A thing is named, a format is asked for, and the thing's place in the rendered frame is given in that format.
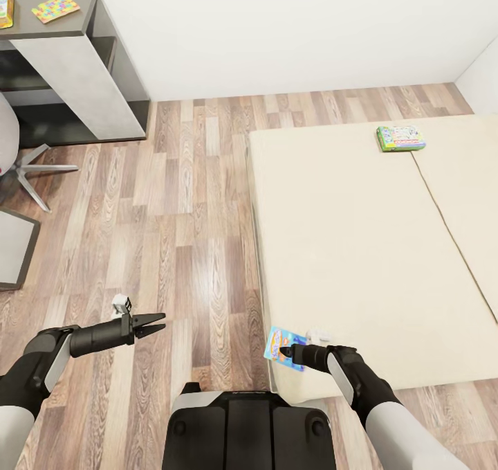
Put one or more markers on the jigsaw puzzle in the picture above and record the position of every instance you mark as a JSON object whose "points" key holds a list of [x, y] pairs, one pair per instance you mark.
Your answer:
{"points": [[54, 8]]}

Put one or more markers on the swivel chair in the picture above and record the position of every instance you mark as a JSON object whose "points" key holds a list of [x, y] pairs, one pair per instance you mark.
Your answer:
{"points": [[10, 168]]}

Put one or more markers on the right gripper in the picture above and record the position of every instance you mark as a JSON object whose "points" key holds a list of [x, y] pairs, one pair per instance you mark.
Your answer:
{"points": [[302, 354]]}

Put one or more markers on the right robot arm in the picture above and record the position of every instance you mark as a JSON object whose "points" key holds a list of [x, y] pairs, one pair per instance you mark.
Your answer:
{"points": [[400, 441]]}

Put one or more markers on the bed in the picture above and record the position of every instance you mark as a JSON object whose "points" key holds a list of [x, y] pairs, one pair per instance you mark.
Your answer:
{"points": [[394, 253]]}

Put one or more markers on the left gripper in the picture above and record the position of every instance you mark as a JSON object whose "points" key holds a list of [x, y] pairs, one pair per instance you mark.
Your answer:
{"points": [[124, 331]]}

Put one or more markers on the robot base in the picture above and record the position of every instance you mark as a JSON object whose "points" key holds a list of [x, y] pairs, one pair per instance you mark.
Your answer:
{"points": [[246, 430]]}

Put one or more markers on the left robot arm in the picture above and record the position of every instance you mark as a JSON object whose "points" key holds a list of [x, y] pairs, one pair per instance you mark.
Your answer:
{"points": [[35, 374]]}

